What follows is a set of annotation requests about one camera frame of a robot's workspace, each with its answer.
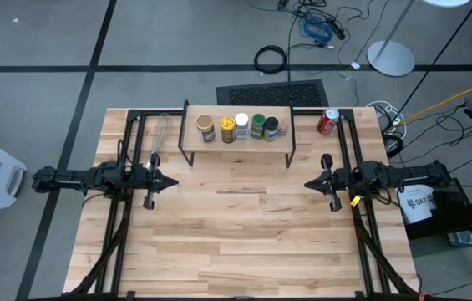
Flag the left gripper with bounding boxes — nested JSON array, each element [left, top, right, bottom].
[[134, 152, 180, 210]]

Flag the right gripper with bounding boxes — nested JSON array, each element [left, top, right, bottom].
[[304, 153, 360, 212]]

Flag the tan lid furikake jar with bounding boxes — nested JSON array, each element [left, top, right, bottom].
[[195, 114, 216, 144]]

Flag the black lid oregano jar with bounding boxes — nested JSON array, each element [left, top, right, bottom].
[[263, 116, 280, 142]]

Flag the yellow lid spice jar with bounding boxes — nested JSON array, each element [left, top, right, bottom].
[[219, 115, 237, 145]]

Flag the green lid spice jar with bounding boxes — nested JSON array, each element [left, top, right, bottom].
[[250, 113, 267, 140]]

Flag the white lid bagel seasoning jar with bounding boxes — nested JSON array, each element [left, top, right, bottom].
[[234, 112, 251, 140]]

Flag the red cola can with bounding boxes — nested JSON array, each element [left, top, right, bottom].
[[317, 107, 342, 137]]

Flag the black perforated floor mat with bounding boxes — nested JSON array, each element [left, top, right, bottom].
[[216, 79, 330, 108]]

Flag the grey round-base pole stand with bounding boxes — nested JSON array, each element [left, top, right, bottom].
[[366, 0, 417, 78]]

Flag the black metal floor stand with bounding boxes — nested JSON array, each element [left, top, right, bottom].
[[404, 177, 472, 277]]

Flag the black power strip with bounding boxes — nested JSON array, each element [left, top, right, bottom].
[[326, 17, 347, 42]]

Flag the white round disc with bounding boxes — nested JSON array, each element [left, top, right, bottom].
[[422, 0, 471, 8]]

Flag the wire whisk with wooden handle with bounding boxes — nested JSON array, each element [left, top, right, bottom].
[[145, 113, 174, 172]]

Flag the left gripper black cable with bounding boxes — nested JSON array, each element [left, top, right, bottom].
[[116, 139, 135, 168]]

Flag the black aluminium table frame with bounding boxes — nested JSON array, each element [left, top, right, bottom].
[[63, 107, 421, 301]]

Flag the wooden shelf with black frame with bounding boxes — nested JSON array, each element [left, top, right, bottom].
[[177, 99, 297, 169]]

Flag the white coiled cable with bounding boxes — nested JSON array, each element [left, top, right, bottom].
[[365, 99, 407, 140]]

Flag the yellow cable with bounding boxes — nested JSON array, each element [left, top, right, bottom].
[[385, 71, 472, 131]]

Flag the black coiled cable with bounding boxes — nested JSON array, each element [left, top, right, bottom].
[[253, 44, 289, 75]]

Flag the blue coiled cable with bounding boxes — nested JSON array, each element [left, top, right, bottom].
[[302, 15, 334, 43]]

